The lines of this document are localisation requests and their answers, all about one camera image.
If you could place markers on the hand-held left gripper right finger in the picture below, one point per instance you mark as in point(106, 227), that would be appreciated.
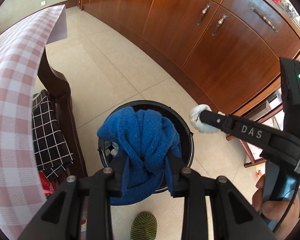
point(169, 178)

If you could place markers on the dark wooden chair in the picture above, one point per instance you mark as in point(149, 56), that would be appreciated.
point(57, 82)

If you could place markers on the white cloth wad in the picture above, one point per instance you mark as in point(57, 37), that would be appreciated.
point(197, 123)

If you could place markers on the pink checked tablecloth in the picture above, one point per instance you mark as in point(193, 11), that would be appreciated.
point(12, 80)

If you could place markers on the white wall socket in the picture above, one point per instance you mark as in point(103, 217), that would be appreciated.
point(43, 3)

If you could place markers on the glass front low cabinet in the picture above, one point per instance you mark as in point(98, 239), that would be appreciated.
point(275, 118)

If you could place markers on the black grid cloth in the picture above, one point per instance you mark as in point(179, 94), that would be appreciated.
point(47, 135)

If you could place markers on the clear glass jar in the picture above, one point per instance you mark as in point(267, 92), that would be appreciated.
point(291, 10)

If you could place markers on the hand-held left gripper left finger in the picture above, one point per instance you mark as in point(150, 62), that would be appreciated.
point(115, 177)

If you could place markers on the red shopping bag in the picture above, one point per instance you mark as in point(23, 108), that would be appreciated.
point(48, 185)

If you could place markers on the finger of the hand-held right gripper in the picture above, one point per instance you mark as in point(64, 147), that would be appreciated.
point(215, 120)

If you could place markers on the black trash bin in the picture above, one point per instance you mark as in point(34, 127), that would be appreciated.
point(184, 135)

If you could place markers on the green striped slipper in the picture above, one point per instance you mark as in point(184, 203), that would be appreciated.
point(143, 226)

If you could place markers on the person's right hand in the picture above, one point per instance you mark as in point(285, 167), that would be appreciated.
point(275, 211)

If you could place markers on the long wooden cabinet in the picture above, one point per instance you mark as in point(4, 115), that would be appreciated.
point(190, 30)

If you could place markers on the blue knitted cloth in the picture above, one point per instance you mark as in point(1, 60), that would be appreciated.
point(145, 135)

